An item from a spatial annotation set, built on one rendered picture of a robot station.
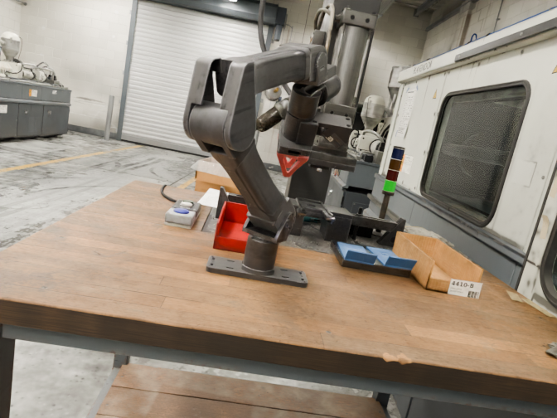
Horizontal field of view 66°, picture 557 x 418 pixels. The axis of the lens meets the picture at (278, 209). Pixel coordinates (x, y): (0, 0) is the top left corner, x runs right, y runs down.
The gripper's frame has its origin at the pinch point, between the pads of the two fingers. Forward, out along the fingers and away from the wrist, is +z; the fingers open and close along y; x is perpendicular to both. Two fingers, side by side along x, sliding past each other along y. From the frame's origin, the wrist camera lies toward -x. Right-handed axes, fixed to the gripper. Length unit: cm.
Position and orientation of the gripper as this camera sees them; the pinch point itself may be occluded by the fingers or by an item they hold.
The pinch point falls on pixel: (287, 168)
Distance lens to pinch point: 95.8
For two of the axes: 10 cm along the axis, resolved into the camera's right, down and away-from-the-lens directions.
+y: 0.4, -6.8, 7.3
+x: -9.8, -1.6, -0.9
